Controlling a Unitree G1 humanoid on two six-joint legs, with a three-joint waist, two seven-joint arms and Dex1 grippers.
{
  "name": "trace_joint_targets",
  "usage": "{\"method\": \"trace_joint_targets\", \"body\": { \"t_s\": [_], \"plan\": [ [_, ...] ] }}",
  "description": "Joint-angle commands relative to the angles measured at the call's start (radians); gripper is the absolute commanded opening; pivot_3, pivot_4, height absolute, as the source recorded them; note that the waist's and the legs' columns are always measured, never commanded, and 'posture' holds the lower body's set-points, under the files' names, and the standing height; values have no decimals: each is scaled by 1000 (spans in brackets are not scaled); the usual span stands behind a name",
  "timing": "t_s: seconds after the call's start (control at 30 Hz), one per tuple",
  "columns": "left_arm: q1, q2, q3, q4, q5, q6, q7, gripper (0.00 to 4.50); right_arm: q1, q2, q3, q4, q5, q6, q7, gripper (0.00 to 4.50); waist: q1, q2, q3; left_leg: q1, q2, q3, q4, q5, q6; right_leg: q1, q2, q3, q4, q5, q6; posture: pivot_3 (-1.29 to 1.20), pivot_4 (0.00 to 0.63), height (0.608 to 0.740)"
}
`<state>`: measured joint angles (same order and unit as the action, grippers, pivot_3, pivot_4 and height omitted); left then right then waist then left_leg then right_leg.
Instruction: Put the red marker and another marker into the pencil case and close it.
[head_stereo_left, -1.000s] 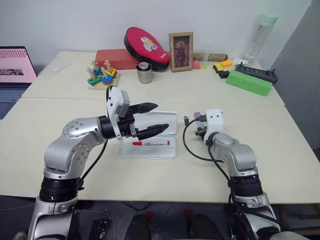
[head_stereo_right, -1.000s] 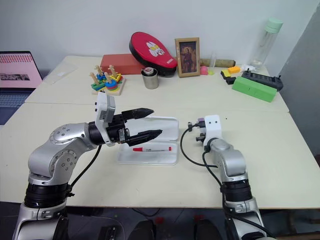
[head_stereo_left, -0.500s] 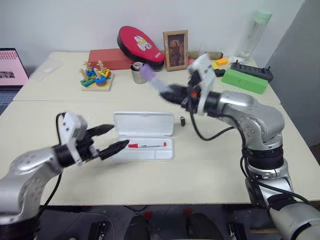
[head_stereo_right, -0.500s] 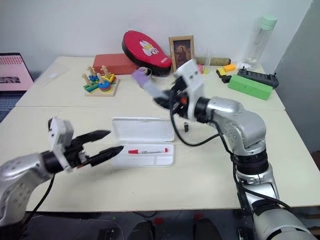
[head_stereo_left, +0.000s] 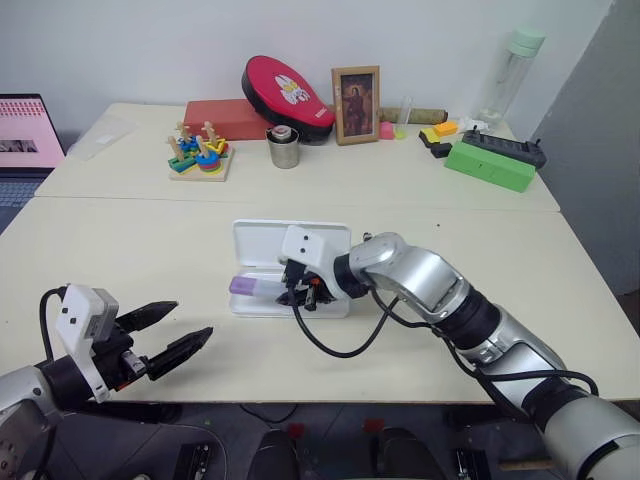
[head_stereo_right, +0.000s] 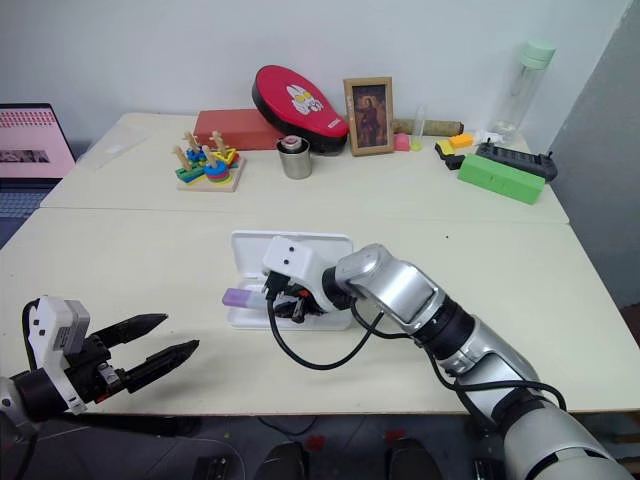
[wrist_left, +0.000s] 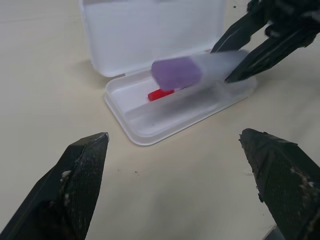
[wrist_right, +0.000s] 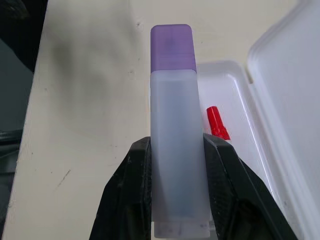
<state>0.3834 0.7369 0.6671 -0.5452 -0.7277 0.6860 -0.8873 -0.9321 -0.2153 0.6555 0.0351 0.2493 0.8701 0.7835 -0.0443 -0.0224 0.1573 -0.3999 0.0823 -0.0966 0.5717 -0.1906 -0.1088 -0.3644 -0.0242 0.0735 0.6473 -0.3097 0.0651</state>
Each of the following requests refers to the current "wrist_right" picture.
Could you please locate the red marker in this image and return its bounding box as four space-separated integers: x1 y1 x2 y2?
205 105 232 142

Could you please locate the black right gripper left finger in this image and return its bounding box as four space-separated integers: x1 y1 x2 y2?
89 136 156 240

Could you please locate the translucent white plastic pencil case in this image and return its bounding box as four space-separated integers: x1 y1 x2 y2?
195 0 320 240

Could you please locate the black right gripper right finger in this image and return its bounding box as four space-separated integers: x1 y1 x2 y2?
202 132 301 240

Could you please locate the translucent bottle with purple cap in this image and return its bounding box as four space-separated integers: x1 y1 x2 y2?
149 23 211 239

